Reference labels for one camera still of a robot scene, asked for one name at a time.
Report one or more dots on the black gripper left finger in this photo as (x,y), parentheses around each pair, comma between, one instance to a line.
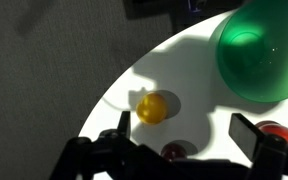
(124,123)

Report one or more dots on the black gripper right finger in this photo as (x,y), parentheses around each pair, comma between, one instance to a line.
(247,136)

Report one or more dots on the dark yellow round fruit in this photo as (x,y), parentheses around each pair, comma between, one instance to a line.
(151,108)

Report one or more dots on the green plastic bowl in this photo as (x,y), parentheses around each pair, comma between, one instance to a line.
(260,56)

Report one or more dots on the dark red plum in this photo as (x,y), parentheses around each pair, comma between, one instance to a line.
(172,151)

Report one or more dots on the round white table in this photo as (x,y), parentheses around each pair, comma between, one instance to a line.
(190,66)

